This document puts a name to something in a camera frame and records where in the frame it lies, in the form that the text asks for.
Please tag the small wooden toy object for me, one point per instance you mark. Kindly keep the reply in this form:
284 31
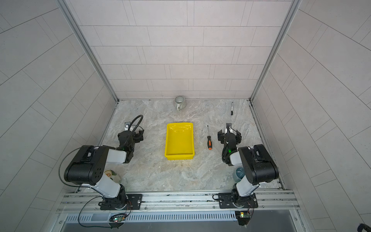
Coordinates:
110 173

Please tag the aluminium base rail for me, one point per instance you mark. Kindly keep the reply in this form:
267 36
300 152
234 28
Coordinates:
198 201

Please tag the white slotted cable duct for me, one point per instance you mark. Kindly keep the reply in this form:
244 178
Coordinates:
85 218

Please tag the right circuit board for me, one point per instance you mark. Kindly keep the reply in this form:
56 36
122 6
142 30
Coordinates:
243 217

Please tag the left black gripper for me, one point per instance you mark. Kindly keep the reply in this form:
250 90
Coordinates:
136 136

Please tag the left green circuit board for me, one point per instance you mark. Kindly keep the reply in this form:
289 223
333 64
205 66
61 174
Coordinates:
118 218

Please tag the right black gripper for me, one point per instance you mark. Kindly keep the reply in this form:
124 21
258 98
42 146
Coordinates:
222 136

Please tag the yellow plastic bin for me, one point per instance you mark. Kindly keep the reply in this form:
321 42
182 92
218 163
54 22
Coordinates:
179 141

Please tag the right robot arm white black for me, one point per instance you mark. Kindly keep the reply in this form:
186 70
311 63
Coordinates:
257 164

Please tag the right aluminium corner post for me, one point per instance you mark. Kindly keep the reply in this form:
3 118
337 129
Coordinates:
278 41

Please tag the left aluminium corner post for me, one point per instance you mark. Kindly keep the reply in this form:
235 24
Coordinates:
86 47

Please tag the aluminium corner post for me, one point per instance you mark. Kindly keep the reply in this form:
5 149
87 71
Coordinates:
86 47
278 41

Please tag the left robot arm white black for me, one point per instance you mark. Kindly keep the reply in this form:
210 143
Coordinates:
87 169

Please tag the orange black handled screwdriver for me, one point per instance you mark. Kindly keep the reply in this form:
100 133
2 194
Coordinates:
209 142

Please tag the white ribbed ceramic cup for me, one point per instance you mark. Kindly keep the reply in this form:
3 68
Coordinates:
179 103

